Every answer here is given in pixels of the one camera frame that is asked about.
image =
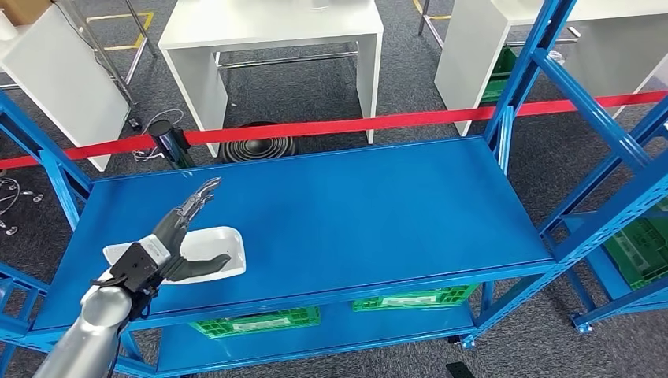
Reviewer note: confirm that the red barrier belt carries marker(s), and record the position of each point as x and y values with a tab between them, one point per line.
339	125

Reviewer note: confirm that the black power adapter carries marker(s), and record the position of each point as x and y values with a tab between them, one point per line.
134	124

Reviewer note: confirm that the black ribbed stanchion base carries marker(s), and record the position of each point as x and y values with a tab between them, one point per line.
256	146

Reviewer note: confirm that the green plastic crate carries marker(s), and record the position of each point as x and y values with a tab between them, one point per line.
417	298
261	323
496	78
642	250

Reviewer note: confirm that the chrome chair base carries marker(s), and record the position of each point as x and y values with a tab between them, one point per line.
10	201

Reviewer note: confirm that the white curved plastic part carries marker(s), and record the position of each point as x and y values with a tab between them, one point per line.
214	245

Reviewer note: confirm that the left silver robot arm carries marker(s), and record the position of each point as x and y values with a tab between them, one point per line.
89	339

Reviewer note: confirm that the black robot body part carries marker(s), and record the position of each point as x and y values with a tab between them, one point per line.
459	370

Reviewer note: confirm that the black stanchion post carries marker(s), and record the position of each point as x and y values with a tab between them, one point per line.
169	143

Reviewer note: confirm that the chrome metal frame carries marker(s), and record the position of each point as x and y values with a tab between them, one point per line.
104	57

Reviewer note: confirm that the cardboard box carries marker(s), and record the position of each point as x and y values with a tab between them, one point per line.
23	8

